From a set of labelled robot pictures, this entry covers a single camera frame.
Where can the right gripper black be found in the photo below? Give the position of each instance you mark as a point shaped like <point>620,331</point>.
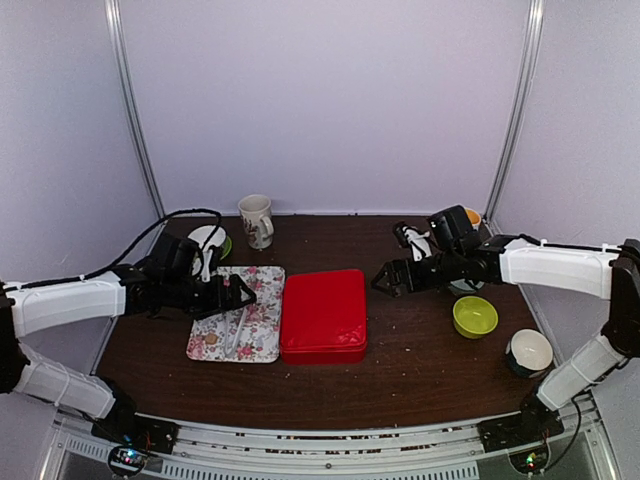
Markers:
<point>409,277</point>

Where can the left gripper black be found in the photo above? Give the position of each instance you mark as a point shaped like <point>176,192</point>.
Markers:
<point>218,303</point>

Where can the metal tongs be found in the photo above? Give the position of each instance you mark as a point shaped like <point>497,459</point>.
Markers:
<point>233,330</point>

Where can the red box lid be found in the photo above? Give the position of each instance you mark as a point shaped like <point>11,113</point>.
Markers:
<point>324,310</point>

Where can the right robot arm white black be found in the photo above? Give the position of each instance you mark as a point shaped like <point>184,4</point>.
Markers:
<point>453,250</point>

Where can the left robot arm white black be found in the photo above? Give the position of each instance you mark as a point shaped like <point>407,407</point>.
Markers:
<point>178,273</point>

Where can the floral rectangular tray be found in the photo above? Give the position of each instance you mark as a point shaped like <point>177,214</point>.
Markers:
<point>259,341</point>

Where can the green saucer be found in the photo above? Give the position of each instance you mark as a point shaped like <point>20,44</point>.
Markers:
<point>226,248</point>

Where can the light blue bowl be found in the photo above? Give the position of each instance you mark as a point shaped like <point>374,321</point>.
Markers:
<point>464,287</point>

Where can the red box base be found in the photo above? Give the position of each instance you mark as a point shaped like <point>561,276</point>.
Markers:
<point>330,356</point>

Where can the lime green bowl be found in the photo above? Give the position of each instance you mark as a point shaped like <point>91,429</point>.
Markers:
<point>474,317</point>

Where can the floral cream mug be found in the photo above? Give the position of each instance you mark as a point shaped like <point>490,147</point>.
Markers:
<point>255,212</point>

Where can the white mug orange inside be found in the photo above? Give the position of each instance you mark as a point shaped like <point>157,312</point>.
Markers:
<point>474,217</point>

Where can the dark blue white bowl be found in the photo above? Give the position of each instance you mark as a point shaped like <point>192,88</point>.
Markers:
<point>529,354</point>

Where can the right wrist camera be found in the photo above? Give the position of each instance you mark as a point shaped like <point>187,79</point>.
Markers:
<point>417,241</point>

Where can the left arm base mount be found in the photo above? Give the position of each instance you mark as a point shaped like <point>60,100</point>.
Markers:
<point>137,438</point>

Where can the right aluminium frame post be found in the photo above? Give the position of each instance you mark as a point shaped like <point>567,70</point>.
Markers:
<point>529,58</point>

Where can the aluminium frame post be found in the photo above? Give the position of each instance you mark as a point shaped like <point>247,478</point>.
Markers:
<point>117,38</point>
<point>529,58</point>

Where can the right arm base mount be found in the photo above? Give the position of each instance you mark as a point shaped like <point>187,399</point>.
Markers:
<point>525,435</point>

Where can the left aluminium frame post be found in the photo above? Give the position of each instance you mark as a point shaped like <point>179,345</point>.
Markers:
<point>117,38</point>

